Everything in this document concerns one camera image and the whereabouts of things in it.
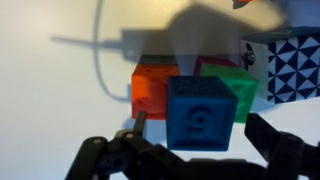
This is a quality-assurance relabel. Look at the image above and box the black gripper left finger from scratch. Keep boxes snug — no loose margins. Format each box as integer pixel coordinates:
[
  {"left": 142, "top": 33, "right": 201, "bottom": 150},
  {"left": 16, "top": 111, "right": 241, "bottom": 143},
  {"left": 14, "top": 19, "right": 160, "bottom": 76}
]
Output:
[{"left": 64, "top": 111, "right": 188, "bottom": 180}]

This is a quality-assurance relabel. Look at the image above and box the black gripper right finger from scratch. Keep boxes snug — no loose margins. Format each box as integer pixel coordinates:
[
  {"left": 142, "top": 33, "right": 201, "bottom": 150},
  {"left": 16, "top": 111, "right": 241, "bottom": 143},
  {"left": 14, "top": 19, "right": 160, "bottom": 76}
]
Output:
[{"left": 244, "top": 113, "right": 320, "bottom": 180}]

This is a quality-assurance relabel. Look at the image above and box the blue number block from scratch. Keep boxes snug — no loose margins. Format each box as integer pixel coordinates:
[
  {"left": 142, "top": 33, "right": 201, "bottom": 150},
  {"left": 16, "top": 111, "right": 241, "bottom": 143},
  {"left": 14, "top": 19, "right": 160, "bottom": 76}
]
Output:
[{"left": 165, "top": 75, "right": 239, "bottom": 153}]

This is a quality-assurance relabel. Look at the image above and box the orange block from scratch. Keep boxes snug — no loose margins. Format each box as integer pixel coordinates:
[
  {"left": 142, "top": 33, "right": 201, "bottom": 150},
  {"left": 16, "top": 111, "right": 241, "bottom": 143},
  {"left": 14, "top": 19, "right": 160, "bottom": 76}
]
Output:
[{"left": 130, "top": 63, "right": 181, "bottom": 120}]

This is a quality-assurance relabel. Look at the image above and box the green block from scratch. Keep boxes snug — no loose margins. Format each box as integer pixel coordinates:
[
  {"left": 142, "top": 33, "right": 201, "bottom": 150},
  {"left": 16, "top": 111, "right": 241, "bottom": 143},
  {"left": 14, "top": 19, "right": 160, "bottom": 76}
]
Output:
[{"left": 198, "top": 63, "right": 260, "bottom": 124}]

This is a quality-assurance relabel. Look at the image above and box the gray block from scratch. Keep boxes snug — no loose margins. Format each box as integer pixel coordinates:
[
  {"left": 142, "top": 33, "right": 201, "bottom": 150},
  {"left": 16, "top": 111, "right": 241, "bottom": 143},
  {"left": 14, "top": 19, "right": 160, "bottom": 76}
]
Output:
[{"left": 138, "top": 54, "right": 178, "bottom": 67}]

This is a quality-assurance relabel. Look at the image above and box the maroon block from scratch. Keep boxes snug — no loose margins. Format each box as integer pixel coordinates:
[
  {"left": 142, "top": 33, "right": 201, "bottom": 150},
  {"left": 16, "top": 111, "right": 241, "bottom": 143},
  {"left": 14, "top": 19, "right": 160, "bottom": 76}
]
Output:
[{"left": 193, "top": 55, "right": 239, "bottom": 78}]

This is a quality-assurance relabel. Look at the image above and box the black white patterned cube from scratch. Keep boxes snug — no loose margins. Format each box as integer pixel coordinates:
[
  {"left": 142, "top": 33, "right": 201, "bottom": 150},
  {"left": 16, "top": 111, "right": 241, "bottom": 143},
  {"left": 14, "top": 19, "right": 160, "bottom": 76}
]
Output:
[{"left": 239, "top": 27, "right": 320, "bottom": 105}]

